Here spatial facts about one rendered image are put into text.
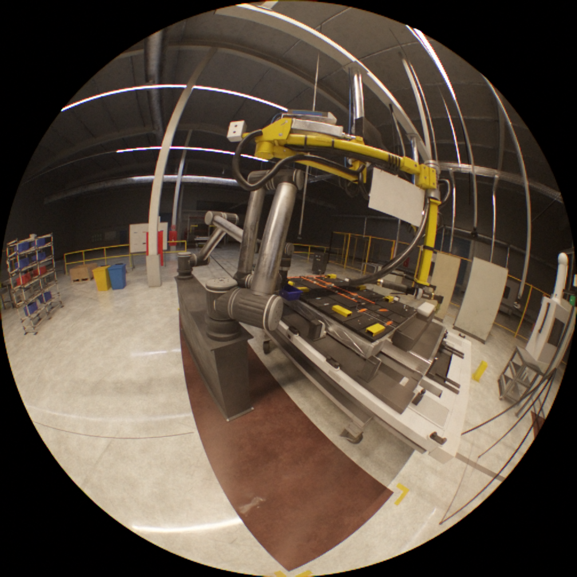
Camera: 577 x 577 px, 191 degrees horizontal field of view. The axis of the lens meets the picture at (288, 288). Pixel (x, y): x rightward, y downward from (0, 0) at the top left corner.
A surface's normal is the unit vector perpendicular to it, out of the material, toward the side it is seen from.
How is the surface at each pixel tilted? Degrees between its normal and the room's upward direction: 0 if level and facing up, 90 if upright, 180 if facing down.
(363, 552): 0
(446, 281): 90
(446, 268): 90
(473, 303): 90
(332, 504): 0
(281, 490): 0
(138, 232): 90
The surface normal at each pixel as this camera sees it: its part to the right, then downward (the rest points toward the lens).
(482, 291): -0.83, 0.08
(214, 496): 0.11, -0.95
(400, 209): -0.08, 0.29
